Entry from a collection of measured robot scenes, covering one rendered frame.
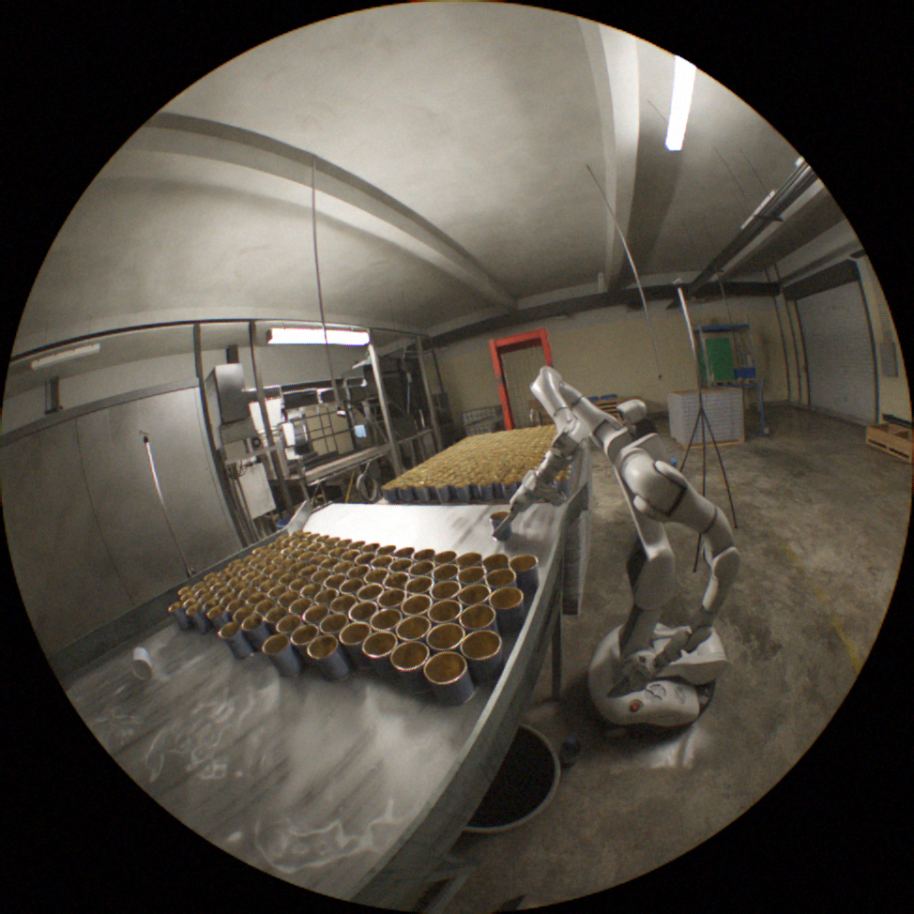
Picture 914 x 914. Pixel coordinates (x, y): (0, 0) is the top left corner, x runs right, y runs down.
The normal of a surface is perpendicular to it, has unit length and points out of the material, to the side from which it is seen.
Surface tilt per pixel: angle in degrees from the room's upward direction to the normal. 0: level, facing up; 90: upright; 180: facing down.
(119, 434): 90
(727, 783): 0
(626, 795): 0
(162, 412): 90
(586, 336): 90
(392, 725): 0
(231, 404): 90
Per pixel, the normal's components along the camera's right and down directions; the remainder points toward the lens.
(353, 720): -0.21, -0.96
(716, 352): -0.44, 0.26
